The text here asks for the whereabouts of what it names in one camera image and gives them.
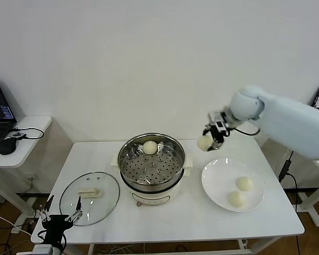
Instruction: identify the white round plate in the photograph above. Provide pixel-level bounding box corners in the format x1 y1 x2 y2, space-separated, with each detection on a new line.
201 158 265 213

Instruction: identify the black computer mouse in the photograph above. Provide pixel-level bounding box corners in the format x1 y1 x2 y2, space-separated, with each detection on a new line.
0 138 18 156

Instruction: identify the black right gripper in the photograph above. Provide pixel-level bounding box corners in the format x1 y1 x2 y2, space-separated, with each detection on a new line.
203 126 226 152

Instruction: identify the white floor cable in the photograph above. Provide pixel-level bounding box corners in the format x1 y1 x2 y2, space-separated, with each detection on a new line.
0 208 34 237

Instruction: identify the white main table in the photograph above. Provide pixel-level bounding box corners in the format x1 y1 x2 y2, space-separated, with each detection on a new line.
31 138 306 255

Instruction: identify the white steamed baozi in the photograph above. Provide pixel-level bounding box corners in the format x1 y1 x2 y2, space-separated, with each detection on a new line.
226 191 247 207
196 135 215 152
142 140 158 155
235 176 255 191

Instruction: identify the white cable bundle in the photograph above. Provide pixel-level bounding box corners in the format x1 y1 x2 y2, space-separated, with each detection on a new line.
95 243 135 255

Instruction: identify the black laptop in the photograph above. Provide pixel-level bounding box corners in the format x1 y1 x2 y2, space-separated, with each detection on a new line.
0 78 18 156

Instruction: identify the black cable with adapter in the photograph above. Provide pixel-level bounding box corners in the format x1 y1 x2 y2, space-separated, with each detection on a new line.
278 150 307 213

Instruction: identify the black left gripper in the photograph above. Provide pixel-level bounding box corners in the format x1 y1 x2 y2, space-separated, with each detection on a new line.
38 195 85 245

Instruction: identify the black cable with dongle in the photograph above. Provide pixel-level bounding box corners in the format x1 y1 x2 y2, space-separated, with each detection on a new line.
9 127 45 141

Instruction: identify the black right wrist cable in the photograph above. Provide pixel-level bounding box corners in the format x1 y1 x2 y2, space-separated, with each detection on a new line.
233 126 261 136

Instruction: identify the glass lid with cream handle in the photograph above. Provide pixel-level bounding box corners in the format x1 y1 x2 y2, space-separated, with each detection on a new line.
59 172 121 227

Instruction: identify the cream electric pot base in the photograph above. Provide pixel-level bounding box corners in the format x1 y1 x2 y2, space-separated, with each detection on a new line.
111 152 195 207

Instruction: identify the white wall outlet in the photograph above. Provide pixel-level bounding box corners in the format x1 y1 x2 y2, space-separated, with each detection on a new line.
25 172 40 184

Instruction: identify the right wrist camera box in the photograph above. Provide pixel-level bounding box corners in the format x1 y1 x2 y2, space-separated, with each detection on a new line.
208 110 229 132

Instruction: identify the stainless steel steamer basket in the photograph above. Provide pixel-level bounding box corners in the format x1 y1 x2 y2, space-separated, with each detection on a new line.
117 133 186 192

